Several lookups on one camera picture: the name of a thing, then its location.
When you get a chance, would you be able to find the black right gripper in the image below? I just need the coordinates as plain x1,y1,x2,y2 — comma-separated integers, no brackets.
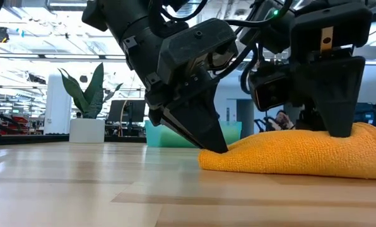
290,1,373,138

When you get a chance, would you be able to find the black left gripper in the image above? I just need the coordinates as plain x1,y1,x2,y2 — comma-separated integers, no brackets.
145,17,239,154

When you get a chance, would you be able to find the orange microfiber towel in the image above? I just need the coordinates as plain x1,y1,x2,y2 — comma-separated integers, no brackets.
197,122,376,180

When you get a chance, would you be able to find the teal translucent plastic basket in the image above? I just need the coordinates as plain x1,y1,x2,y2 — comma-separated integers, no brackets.
144,120,242,148

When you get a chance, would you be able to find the person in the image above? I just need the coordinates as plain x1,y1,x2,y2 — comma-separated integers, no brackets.
271,110,297,131

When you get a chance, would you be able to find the dark background workstation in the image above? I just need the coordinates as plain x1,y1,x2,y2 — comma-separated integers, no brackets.
353,102,376,133

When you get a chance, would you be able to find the dark background monitor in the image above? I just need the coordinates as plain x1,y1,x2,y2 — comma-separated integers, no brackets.
107,99,147,124

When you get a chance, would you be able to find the artificial plant in white pot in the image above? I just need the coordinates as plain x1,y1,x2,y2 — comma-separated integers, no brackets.
57,62,124,144

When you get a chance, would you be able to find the white structural column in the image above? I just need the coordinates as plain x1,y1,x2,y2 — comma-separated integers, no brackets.
44,72,73,136

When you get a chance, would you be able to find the long ceiling light strip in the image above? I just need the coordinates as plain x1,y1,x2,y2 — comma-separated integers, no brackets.
0,52,127,61

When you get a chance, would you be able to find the red and black equipment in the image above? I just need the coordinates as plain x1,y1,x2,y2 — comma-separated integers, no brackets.
0,108,30,136

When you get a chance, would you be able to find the black ceiling-hung device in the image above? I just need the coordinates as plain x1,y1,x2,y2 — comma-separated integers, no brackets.
0,26,11,44

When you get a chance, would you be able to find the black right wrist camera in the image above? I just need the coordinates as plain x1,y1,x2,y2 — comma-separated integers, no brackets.
247,62,298,112

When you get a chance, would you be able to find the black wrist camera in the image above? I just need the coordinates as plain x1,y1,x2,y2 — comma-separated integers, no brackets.
247,62,298,112
206,40,239,73

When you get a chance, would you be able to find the black right camera cable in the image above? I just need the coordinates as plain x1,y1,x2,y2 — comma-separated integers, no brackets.
222,0,295,95

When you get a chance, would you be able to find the black camera cable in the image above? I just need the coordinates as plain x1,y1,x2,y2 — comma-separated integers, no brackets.
222,0,295,95
147,0,208,36

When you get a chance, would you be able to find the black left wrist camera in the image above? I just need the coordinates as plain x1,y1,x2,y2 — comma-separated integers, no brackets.
206,40,239,73

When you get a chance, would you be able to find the black left camera cable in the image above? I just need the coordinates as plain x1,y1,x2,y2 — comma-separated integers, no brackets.
147,0,208,36

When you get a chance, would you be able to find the black aluminium table frame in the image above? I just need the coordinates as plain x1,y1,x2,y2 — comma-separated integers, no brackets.
0,134,148,146

